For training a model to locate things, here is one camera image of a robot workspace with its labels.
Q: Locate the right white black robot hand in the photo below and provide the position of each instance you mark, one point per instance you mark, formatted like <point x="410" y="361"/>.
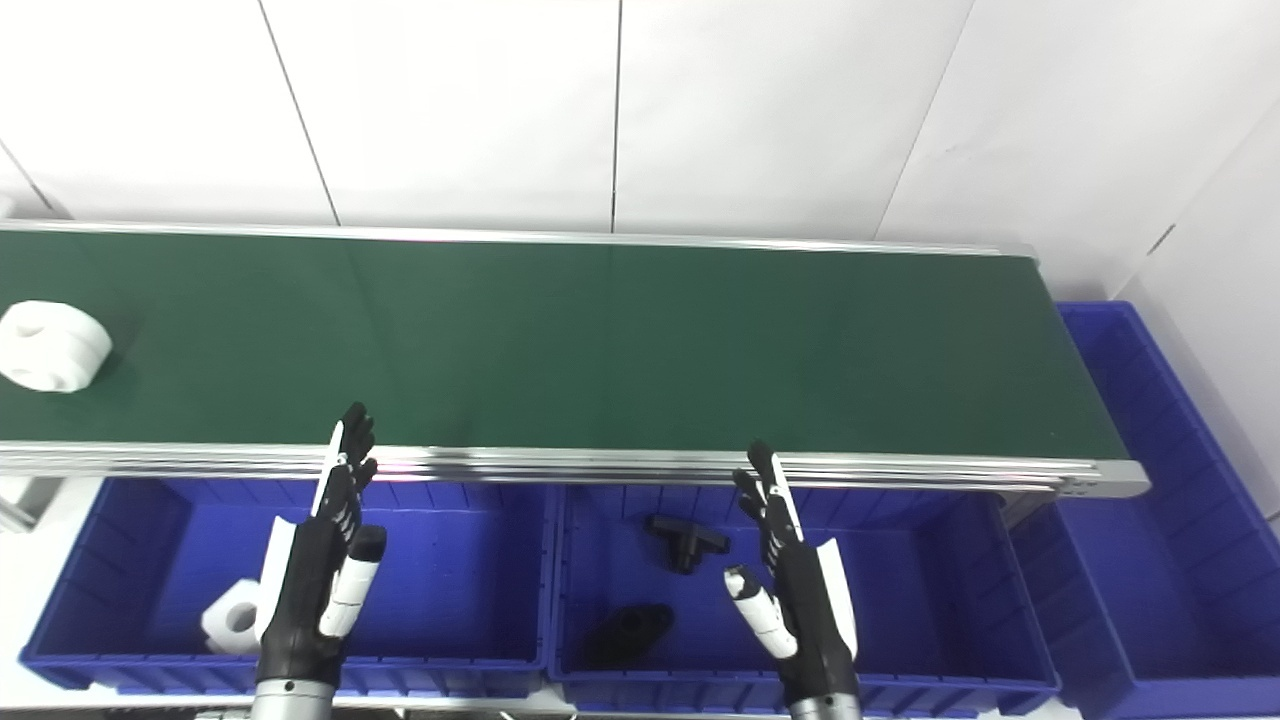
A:
<point x="810" y="620"/>

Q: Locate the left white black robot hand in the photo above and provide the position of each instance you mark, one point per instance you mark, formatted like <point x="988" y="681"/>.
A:
<point x="300" y="590"/>

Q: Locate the white round plastic part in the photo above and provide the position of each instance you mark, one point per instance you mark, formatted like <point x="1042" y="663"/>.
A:
<point x="50" y="345"/>
<point x="225" y="625"/>

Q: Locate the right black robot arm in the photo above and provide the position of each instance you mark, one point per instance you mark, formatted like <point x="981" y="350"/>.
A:
<point x="825" y="709"/>

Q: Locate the black T-shaped part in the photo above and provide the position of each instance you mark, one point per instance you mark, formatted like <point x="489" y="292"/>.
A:
<point x="685" y="545"/>

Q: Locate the black flange part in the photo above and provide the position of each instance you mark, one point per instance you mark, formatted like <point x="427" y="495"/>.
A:
<point x="625" y="635"/>

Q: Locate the aluminium conveyor leg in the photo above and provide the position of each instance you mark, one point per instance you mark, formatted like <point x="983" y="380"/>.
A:
<point x="25" y="505"/>

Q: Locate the large blue plastic bin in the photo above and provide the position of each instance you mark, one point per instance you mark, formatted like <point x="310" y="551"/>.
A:
<point x="1180" y="560"/>

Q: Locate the green conveyor belt aluminium frame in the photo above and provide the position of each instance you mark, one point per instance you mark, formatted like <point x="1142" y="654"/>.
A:
<point x="600" y="340"/>

